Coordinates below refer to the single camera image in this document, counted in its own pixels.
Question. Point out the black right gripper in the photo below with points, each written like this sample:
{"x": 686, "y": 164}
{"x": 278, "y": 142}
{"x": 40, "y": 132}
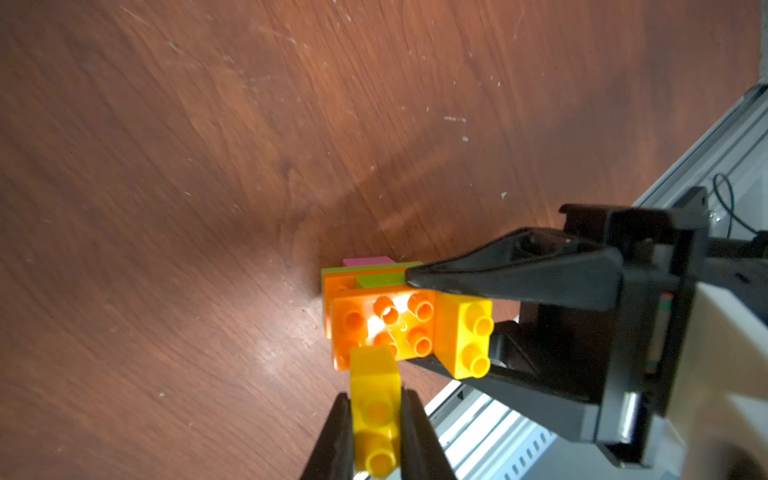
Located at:
{"x": 605, "y": 305}

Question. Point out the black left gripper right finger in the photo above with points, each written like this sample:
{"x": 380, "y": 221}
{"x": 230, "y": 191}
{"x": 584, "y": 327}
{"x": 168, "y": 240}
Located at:
{"x": 422, "y": 456}

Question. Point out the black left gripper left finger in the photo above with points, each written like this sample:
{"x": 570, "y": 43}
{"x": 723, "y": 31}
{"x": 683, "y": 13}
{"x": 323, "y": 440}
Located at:
{"x": 333, "y": 455}

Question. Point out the yellow small lego brick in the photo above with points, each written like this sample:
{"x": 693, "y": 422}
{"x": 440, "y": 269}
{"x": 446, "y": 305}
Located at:
{"x": 375, "y": 396}
{"x": 463, "y": 326}

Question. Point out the orange long lego brick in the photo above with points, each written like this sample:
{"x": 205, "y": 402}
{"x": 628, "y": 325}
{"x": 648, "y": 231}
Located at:
{"x": 335, "y": 285}
{"x": 401, "y": 318}

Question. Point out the green square lego brick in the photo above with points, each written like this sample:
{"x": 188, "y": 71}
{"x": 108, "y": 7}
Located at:
{"x": 386, "y": 279}

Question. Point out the magenta lego brick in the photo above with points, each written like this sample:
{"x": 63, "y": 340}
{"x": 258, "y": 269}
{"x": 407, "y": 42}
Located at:
{"x": 367, "y": 261}

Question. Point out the green long lego brick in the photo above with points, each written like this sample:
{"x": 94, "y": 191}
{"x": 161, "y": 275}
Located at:
{"x": 374, "y": 268}

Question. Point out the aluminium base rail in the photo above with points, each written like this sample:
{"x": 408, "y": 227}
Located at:
{"x": 740, "y": 134}

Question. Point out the white perforated cable tray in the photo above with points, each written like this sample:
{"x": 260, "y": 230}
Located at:
{"x": 519, "y": 456}

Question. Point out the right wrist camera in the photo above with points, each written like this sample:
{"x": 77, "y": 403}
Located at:
{"x": 718, "y": 405}

